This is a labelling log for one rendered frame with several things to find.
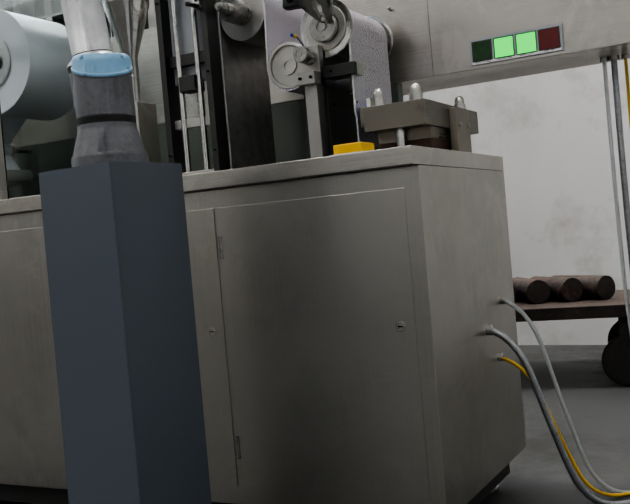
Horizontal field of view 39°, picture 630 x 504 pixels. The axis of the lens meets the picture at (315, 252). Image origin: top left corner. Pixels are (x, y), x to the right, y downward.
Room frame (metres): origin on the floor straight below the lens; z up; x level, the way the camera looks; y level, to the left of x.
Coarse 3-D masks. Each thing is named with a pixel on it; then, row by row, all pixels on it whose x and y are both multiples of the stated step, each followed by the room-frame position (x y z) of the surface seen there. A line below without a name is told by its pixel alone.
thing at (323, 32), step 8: (312, 24) 2.23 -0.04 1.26; (320, 24) 2.22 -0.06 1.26; (328, 24) 2.21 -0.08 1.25; (336, 24) 2.20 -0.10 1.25; (312, 32) 2.23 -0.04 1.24; (320, 32) 2.22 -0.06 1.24; (328, 32) 2.21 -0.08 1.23; (336, 32) 2.21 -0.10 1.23; (320, 40) 2.22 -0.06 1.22; (328, 40) 2.22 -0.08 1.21
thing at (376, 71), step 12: (360, 48) 2.26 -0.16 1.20; (360, 60) 2.25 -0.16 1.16; (372, 60) 2.32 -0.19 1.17; (384, 60) 2.39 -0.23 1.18; (372, 72) 2.31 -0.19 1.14; (384, 72) 2.38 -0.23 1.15; (360, 84) 2.24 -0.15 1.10; (372, 84) 2.31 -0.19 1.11; (384, 84) 2.38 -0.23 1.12; (360, 96) 2.24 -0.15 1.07; (372, 96) 2.30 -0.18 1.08; (384, 96) 2.37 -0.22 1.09
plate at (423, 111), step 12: (372, 108) 2.14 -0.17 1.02; (384, 108) 2.13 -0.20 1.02; (396, 108) 2.11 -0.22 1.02; (408, 108) 2.10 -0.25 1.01; (420, 108) 2.08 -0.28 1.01; (432, 108) 2.12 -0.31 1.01; (444, 108) 2.20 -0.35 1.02; (372, 120) 2.14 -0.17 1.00; (384, 120) 2.13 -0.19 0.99; (396, 120) 2.11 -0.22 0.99; (408, 120) 2.10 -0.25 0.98; (420, 120) 2.08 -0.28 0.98; (432, 120) 2.12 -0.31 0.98; (444, 120) 2.19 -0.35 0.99; (372, 132) 2.17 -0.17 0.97
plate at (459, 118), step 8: (456, 112) 2.21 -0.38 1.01; (464, 112) 2.27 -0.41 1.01; (456, 120) 2.21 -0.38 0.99; (464, 120) 2.26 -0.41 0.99; (456, 128) 2.21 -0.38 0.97; (464, 128) 2.26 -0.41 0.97; (456, 136) 2.22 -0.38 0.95; (464, 136) 2.26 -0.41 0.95; (456, 144) 2.22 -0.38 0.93; (464, 144) 2.25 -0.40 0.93
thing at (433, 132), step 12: (384, 132) 2.19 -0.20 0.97; (408, 132) 2.16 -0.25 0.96; (420, 132) 2.14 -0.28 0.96; (432, 132) 2.14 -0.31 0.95; (444, 132) 2.21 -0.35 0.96; (384, 144) 2.19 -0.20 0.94; (396, 144) 2.18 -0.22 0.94; (408, 144) 2.16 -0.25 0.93; (420, 144) 2.15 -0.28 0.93; (432, 144) 2.14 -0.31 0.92; (444, 144) 2.21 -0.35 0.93
